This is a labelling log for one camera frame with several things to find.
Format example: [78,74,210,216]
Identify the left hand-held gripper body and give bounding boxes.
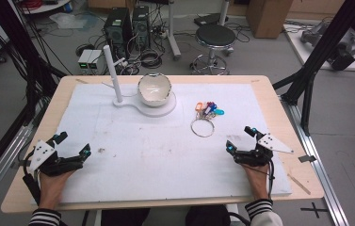
[27,139,85,177]

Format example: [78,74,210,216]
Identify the white cloth mat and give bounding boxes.
[30,82,293,205]

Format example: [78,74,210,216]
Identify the coiled black cables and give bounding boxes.
[137,47,164,70]

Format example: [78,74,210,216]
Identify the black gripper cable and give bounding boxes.
[266,159,276,200]
[22,150,42,206]

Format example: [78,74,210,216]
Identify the white board platform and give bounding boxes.
[282,19,355,73]

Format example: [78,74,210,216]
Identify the black metal frame with cables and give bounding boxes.
[0,0,68,189]

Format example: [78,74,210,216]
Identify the cardboard box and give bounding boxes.
[245,0,294,40]

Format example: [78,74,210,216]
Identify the black flat case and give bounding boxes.
[193,12,230,27]

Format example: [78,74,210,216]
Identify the white table leg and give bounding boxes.
[166,0,183,61]

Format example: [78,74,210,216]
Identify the thin wooden stick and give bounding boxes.
[286,172,312,196]

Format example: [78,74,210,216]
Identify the white stand with pole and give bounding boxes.
[102,44,178,119]

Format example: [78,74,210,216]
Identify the black metal frame strut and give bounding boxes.
[272,0,355,137]

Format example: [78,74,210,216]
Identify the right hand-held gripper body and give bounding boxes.
[232,133,295,168]

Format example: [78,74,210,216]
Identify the clear plastic sheet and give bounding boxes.
[48,11,100,32]

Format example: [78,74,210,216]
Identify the black tape piece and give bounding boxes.
[298,153,317,164]

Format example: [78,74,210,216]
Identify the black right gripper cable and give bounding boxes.
[266,159,276,200]

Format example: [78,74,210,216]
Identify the person's left hand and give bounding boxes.
[38,169,76,210]

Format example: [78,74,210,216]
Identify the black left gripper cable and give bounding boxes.
[22,150,42,206]

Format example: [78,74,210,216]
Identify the key ring with coloured tags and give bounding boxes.
[190,100,226,138]

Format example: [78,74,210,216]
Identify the black round stool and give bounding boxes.
[189,24,237,76]

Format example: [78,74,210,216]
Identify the wooden table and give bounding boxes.
[0,74,326,215]

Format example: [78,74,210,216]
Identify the white ceramic bowl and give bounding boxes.
[137,73,172,107]

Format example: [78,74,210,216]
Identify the person's dark trouser leg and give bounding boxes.
[185,203,232,226]

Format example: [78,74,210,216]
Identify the person's right hand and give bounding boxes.
[240,163,273,202]

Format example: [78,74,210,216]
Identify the grey machine parts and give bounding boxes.
[299,21,355,72]

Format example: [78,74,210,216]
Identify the white power supply box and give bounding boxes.
[77,49,94,75]
[87,49,107,75]

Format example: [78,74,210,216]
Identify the black computer tower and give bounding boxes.
[131,5,152,52]
[103,7,133,61]

